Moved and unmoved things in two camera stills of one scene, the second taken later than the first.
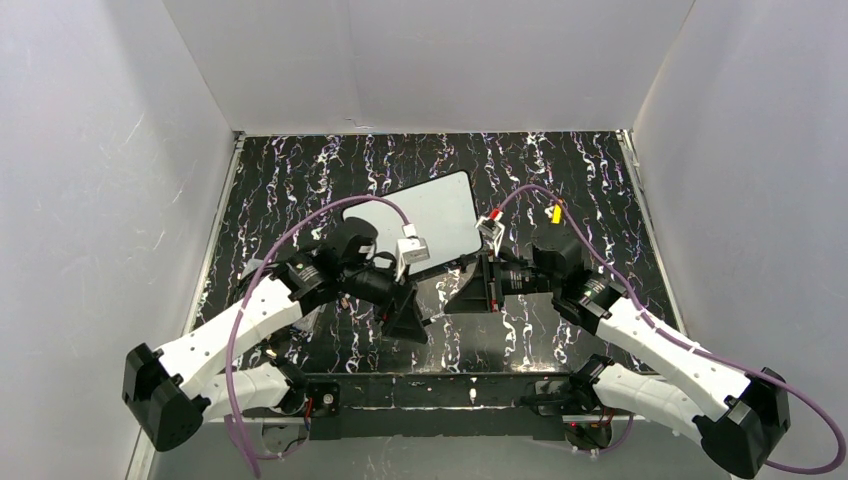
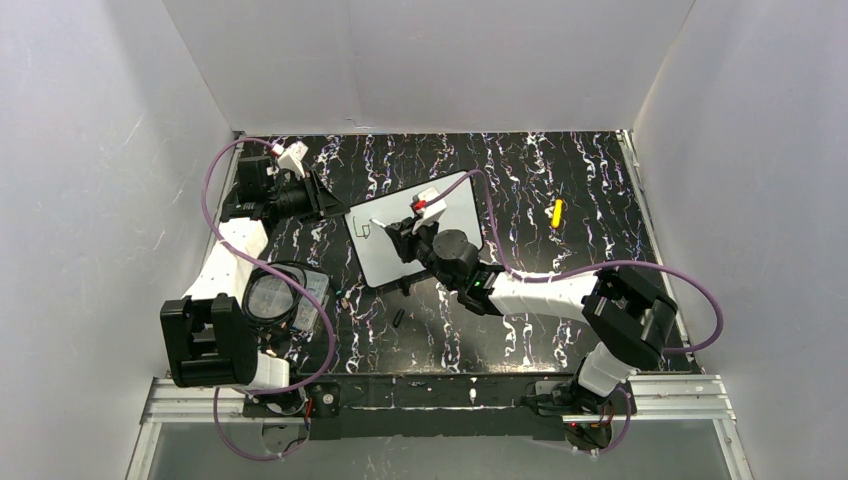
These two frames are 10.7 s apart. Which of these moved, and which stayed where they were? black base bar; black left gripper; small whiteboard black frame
Moved: black left gripper
Stayed: black base bar; small whiteboard black frame
